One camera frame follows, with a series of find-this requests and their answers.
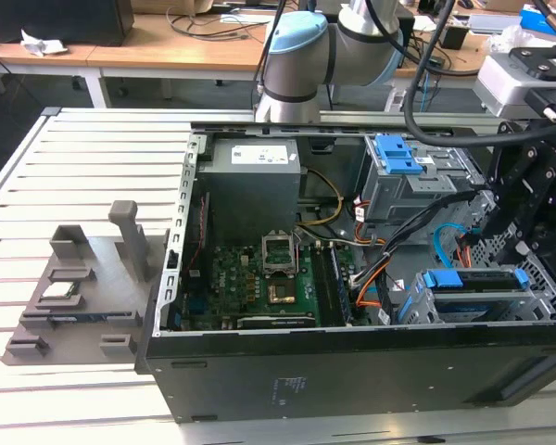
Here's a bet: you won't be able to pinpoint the grey metal drive cage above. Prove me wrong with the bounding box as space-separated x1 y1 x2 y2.
359 133 490 223

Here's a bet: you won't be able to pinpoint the small wooden desk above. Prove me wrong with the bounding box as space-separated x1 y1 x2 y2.
0 41 104 110

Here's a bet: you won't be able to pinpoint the silver CPU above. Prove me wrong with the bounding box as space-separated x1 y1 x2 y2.
42 280 80 300

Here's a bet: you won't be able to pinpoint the metal disk bay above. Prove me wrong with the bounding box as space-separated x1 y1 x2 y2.
391 266 556 325

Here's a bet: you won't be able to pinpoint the green installed RAM stick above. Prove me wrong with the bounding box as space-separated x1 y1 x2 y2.
327 244 354 324

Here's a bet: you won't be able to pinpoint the grey power supply unit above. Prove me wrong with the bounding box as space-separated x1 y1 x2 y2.
196 137 302 233

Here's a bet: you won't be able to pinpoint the blue cardboard box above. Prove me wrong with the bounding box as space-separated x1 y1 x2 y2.
519 3 556 36

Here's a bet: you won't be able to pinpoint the grey parts rack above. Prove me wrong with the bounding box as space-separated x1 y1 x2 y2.
2 199 157 370

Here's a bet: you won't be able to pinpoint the hard disk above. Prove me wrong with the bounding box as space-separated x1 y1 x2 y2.
397 267 529 325

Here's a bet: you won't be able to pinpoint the brown cardboard box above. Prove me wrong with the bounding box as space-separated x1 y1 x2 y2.
132 0 214 15

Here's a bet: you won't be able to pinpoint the orange looped wire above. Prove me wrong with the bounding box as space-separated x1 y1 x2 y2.
356 266 390 310

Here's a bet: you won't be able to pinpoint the green motherboard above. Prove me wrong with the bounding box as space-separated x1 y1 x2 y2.
178 226 358 331

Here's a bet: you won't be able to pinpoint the black graphics card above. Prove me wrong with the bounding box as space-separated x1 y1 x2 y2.
221 312 317 331

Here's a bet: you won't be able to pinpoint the crumpled white paper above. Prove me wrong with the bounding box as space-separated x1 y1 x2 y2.
20 30 69 57

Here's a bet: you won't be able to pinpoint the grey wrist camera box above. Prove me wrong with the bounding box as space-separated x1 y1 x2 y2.
474 45 556 122

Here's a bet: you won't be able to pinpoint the black pen holder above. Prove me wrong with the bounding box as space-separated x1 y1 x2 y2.
442 25 469 51

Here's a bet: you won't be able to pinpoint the long wooden desk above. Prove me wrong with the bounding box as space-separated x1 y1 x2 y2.
86 11 556 101

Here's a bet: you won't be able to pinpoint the black computer tower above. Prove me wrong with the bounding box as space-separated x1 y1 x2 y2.
398 6 416 47

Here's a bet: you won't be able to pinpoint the CPU socket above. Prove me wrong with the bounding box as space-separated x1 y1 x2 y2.
264 276 302 307

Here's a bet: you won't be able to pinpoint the black RAM slot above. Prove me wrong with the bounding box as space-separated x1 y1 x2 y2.
311 245 333 326

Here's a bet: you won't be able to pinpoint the blue plastic drive latch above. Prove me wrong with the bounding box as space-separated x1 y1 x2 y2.
373 133 423 176

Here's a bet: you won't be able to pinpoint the orange wire with connector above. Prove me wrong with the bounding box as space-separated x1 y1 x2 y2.
456 234 476 268

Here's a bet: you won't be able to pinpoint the thin red wire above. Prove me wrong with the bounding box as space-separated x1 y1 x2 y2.
187 192 212 274

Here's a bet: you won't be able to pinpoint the RAM stick with blue label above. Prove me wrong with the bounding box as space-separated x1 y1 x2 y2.
45 312 133 325

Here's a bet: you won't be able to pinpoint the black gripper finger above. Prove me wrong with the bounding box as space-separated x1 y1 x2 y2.
480 121 556 240

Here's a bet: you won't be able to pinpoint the grey flat device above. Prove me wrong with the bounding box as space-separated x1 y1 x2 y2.
467 13 523 34

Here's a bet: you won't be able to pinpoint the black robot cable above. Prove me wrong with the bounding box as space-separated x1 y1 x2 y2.
402 0 556 149

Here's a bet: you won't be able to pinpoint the white power strip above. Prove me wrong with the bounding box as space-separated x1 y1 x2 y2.
384 87 407 112

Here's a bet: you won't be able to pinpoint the metal socket cover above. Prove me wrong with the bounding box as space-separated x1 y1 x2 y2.
260 229 301 278

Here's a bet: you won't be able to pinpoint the black open PC case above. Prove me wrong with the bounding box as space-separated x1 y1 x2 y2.
133 121 556 426

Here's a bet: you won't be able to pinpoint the large black box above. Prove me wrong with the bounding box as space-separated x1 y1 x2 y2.
0 0 135 47

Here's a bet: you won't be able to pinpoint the clear plastic bags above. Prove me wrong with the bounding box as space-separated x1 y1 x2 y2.
486 25 556 57

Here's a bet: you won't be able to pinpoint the blue wire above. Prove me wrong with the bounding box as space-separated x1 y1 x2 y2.
433 222 469 270

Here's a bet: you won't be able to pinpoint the black cable bundle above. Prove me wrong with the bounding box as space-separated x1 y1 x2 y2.
379 188 486 261

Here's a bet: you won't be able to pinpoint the yellow wires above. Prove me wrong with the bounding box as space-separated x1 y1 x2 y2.
298 169 344 228

